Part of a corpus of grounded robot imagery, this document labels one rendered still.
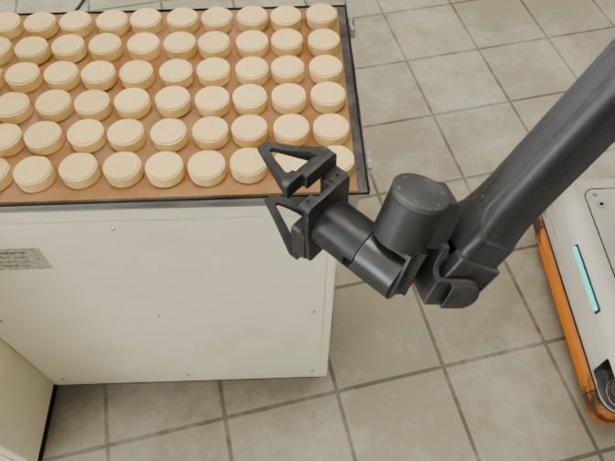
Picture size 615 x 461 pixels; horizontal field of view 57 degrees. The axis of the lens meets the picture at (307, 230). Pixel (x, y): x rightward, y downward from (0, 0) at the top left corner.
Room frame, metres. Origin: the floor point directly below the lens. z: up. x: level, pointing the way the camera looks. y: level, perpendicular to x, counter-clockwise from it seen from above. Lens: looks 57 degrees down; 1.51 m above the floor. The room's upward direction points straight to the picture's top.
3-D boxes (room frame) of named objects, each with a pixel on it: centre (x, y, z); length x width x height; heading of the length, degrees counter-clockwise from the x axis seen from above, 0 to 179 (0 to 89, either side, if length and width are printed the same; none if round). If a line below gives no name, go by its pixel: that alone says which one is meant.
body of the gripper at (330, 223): (0.34, -0.04, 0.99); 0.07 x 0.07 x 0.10; 47
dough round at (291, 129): (0.56, 0.02, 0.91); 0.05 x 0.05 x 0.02
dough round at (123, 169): (0.49, 0.25, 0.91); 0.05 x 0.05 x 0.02
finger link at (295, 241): (0.39, 0.01, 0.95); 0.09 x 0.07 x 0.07; 47
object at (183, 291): (0.64, 0.30, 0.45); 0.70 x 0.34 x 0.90; 92
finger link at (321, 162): (0.39, 0.02, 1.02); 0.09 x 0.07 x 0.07; 47
